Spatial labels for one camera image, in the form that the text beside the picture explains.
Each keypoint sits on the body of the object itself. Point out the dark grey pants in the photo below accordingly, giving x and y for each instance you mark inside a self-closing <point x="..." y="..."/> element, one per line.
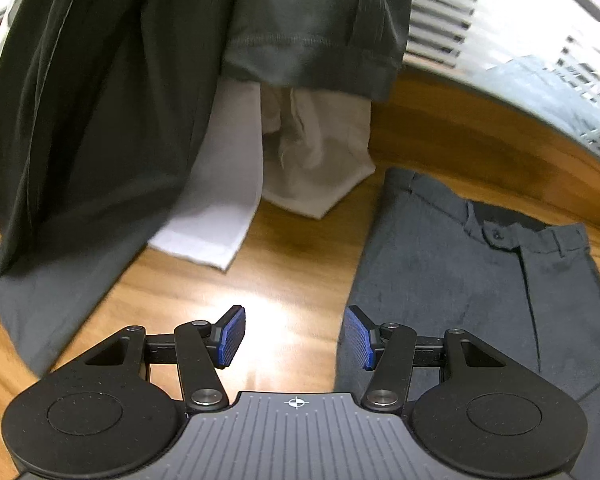
<point x="429" y="270"/>

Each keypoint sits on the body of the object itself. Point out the black hanging garment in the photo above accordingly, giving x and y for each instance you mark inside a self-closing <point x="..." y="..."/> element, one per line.
<point x="105" y="110"/>

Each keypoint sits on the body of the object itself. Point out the beige hanging garment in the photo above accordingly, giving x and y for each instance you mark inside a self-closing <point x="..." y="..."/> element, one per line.
<point x="320" y="160"/>

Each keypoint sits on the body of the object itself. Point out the white hanging garment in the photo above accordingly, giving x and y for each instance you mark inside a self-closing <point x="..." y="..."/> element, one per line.
<point x="220" y="200"/>

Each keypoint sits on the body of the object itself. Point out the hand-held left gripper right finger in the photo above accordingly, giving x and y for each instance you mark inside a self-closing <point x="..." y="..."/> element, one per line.
<point x="359" y="336"/>

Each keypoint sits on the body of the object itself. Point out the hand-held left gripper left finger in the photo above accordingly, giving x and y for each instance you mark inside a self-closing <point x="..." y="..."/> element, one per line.
<point x="232" y="334"/>

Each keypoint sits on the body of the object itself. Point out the grey hanging garment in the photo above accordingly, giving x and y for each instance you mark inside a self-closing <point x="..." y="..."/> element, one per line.
<point x="55" y="310"/>

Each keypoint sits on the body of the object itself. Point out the striped window blinds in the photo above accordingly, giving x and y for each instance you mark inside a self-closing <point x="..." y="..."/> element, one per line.
<point x="504" y="20"/>

